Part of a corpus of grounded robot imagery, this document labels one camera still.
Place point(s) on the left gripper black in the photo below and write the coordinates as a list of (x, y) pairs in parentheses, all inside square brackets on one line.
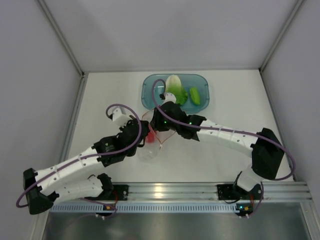
[(132, 119)]

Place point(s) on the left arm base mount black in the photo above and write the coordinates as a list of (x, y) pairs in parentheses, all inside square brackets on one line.
[(118, 192)]

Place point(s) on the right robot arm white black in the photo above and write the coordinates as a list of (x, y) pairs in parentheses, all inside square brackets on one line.
[(263, 147)]

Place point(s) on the pale green fake cabbage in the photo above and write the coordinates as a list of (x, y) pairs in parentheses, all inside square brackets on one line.
[(174, 85)]

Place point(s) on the white slotted cable duct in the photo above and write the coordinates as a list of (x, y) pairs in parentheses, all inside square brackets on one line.
[(138, 207)]

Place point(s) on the green fake vegetable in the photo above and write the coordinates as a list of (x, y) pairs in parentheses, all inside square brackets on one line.
[(195, 96)]

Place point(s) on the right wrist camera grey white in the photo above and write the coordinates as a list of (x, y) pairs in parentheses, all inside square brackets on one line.
[(167, 97)]

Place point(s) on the aluminium rail frame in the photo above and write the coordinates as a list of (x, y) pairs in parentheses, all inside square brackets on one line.
[(203, 191)]

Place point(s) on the clear zip bag orange seal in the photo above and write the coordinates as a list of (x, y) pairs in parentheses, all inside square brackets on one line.
[(150, 151)]

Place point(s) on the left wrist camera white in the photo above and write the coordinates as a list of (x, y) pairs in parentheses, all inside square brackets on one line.
[(119, 116)]

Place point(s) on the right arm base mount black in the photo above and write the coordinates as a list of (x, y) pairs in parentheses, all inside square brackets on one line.
[(230, 193)]

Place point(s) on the teal plastic bin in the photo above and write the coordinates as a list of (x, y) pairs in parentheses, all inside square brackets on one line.
[(155, 83)]

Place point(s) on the red fake food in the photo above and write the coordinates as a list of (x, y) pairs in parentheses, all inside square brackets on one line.
[(151, 136)]

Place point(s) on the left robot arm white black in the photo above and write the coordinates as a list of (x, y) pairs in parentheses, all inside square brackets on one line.
[(83, 176)]

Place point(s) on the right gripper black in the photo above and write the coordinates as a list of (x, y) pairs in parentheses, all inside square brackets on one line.
[(156, 122)]

